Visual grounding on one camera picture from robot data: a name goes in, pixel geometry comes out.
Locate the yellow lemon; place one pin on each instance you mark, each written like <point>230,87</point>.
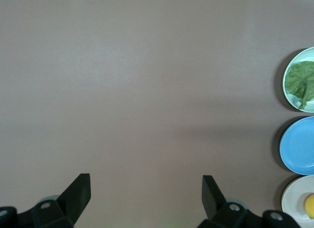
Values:
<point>310,206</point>

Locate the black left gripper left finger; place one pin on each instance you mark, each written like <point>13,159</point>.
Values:
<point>71,201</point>

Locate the green lettuce leaf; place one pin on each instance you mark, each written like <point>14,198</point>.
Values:
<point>299,78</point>

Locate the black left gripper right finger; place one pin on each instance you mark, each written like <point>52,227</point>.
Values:
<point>213,201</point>

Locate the blue plate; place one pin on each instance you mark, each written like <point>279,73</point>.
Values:
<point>299,144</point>

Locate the beige plate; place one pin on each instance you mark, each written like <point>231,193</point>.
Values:
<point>294,201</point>

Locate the pale green plate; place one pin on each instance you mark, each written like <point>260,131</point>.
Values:
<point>300,57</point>

